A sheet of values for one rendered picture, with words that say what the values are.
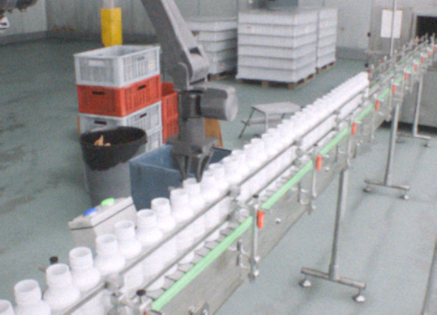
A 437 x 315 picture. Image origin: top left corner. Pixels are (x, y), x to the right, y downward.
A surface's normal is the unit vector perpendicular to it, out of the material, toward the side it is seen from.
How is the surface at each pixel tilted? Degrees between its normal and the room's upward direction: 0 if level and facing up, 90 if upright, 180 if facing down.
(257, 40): 90
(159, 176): 90
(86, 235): 90
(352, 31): 90
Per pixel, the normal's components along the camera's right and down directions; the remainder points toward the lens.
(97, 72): -0.37, 0.30
